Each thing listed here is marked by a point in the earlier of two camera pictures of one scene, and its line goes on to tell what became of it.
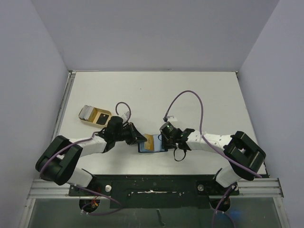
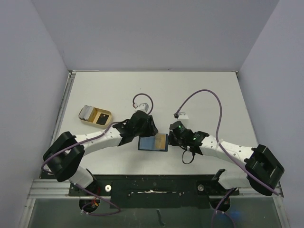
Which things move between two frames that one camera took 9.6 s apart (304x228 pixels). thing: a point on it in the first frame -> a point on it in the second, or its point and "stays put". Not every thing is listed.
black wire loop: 185,151 -> 193,156
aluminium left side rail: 71,75 stays put
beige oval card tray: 95,115 stays put
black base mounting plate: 155,191 stays put
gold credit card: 148,145 -> 159,140
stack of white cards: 85,112 stays put
